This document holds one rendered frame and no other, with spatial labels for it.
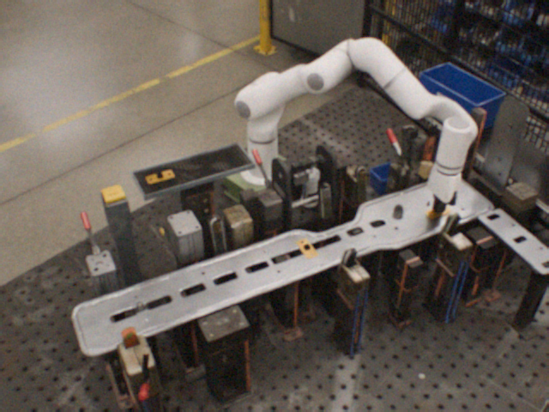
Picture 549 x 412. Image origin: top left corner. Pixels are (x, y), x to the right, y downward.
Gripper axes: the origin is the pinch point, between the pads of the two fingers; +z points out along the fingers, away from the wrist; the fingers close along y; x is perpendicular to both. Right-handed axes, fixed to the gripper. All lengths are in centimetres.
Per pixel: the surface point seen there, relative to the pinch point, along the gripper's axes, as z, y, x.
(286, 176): -13, -21, -46
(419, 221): 3.5, 0.1, -7.7
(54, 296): 34, -50, -122
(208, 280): 4, -6, -79
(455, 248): 0.1, 18.1, -8.2
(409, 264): 4.6, 14.1, -21.5
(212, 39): 103, -362, 59
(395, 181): 2.8, -19.7, -2.8
